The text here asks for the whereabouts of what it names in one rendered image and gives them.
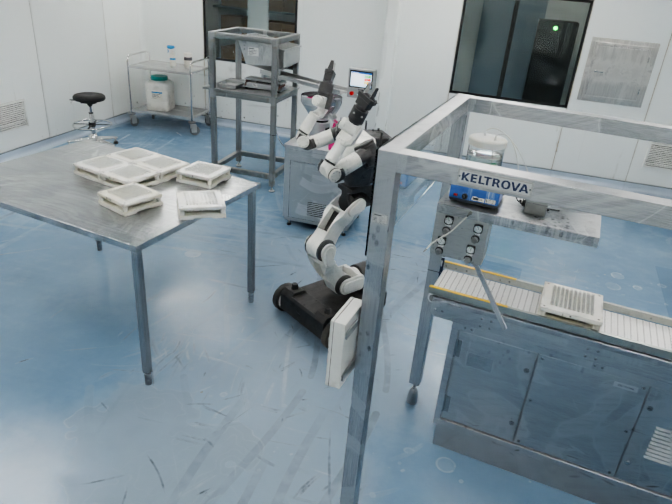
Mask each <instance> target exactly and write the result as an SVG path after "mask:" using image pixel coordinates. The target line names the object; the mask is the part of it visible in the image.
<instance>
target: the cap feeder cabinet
mask: <svg viewBox="0 0 672 504"><path fill-rule="evenodd" d="M284 145H285V162H284V191H283V216H284V219H287V220H288V222H287V225H291V222H290V220H292V221H297V222H303V223H308V224H313V225H319V223H320V221H321V219H322V217H323V213H324V210H325V209H326V208H327V206H328V205H329V204H330V203H331V201H332V200H333V199H334V198H335V197H337V196H338V195H339V194H341V192H342V191H341V190H340V189H339V188H338V184H339V183H344V180H342V181H340V182H338V183H335V182H331V181H330V180H329V179H327V178H326V177H325V176H323V175H322V174H321V173H320V172H319V171H318V169H317V168H318V164H319V162H320V160H321V159H323V160H325V157H326V155H327V154H328V152H329V151H330V150H328V145H326V146H324V147H321V148H318V149H315V150H304V149H302V148H300V147H299V146H298V145H297V139H296V136H295V137H294V138H292V139H291V140H289V141H288V142H286V143H285V144H284ZM359 214H360V213H358V214H356V215H355V216H354V217H353V219H352V221H351V222H350V223H349V224H348V225H347V226H346V227H345V228H344V229H343V233H341V236H345V235H346V234H345V233H344V232H345V231H347V230H348V229H349V227H350V226H351V225H352V223H353V222H354V221H355V219H356V218H359V216H358V215H359Z"/></svg>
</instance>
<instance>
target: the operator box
mask: <svg viewBox="0 0 672 504"><path fill-rule="evenodd" d="M361 304H362V300H360V299H357V298H354V297H350V298H349V299H348V301H347V302H346V303H345V304H344V305H343V306H342V308H341V309H340V310H339V311H338V312H337V313H336V315H335V316H334V317H333V318H332V319H331V321H330V332H329V344H328V356H327V368H326V380H325V385H327V386H331V387H335V388H338V389H340V387H341V386H342V385H343V383H344V382H345V380H346V379H347V377H348V376H349V374H350V373H351V371H352V370H353V368H354V367H355V358H356V349H357V340H358V331H359V322H360V313H361Z"/></svg>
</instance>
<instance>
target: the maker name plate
mask: <svg viewBox="0 0 672 504"><path fill-rule="evenodd" d="M457 183H461V184H466V185H471V186H476V187H481V188H485V189H490V190H495V191H500V192H505V193H510V194H514V195H519V196H524V197H529V198H530V197H531V194H532V190H533V186H534V183H533V182H528V181H523V180H518V179H513V178H508V177H503V176H498V175H493V174H488V173H483V172H478V171H473V170H468V169H462V168H459V170H458V176H457Z"/></svg>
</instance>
